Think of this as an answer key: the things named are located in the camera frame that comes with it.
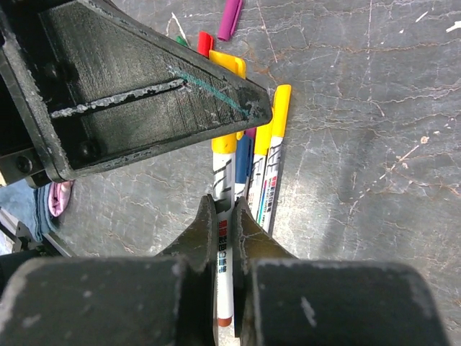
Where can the yellow cap marker top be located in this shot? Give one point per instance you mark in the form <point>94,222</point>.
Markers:
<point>281,106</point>

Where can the yellow pen cap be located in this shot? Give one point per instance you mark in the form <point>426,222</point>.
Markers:
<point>232,63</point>

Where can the yellow cap marker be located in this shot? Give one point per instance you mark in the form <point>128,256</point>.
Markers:
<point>223,191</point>
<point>281,106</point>
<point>261,147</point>

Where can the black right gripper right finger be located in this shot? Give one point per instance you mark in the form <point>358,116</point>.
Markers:
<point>280,299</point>

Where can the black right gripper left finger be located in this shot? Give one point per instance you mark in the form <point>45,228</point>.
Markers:
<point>166,299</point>

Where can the purple pen cap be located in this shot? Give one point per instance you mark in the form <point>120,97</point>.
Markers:
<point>229,21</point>

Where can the blue and pink cloth pile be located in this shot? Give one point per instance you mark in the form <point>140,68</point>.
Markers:
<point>39,208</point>

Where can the red pen cap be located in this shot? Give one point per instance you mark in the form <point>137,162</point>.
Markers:
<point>205,43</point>

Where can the purple cap marker middle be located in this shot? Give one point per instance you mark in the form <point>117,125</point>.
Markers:
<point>251,133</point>

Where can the blue cap marker left group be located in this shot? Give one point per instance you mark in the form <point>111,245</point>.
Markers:
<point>244,158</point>

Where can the green pen cap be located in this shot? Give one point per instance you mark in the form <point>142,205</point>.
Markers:
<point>180,40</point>

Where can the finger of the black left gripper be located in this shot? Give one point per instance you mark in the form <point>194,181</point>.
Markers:
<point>86,89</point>

